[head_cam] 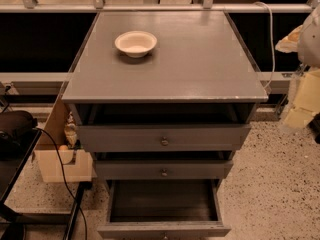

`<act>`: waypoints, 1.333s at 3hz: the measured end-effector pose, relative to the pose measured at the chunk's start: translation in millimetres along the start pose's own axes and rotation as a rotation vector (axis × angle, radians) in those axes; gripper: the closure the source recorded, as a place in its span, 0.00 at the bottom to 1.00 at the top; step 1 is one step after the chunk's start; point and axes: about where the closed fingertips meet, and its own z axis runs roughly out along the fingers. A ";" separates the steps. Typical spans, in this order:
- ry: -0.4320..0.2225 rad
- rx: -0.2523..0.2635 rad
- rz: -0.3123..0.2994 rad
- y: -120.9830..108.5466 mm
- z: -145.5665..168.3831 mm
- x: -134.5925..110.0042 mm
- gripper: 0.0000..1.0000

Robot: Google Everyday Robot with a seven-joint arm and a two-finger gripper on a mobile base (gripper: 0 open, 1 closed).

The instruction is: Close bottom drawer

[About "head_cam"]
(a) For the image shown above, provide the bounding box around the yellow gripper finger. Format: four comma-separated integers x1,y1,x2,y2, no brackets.
275,26,302,53
283,108,315,129

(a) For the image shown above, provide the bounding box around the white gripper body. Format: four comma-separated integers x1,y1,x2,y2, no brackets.
293,67,320,115

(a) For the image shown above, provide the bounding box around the grey bottom drawer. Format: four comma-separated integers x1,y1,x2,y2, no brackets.
97,180,230,240

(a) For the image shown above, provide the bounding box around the grey drawer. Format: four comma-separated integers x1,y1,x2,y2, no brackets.
78,124,251,152
95,160,233,180
97,180,230,240

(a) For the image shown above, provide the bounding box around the grey top drawer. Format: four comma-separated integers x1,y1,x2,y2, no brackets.
78,124,251,152

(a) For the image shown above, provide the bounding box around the grey wooden drawer cabinet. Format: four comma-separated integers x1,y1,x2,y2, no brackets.
61,10,269,182

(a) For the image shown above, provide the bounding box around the grey middle drawer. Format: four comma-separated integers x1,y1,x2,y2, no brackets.
95,160,233,180

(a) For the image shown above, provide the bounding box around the white paper bowl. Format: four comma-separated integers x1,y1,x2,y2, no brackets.
114,31,157,58

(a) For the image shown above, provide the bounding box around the cardboard box with items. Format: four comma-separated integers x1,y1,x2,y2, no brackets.
35,98,95,182

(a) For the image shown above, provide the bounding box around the black bag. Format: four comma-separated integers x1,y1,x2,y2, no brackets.
0,110,37,150

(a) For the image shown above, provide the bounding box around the white cable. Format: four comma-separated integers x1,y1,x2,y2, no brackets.
254,1,277,90

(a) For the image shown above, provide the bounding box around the black cable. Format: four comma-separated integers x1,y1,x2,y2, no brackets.
34,127,89,240

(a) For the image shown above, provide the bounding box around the lower aluminium rail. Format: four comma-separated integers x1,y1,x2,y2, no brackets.
0,72,293,95

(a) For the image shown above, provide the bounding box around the aluminium rail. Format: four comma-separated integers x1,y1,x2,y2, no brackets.
0,3,312,13
0,72,293,95

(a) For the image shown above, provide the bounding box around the upper aluminium rail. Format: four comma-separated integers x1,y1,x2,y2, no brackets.
0,3,312,13

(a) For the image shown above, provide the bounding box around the black table frame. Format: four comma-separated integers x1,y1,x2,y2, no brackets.
1,128,92,240

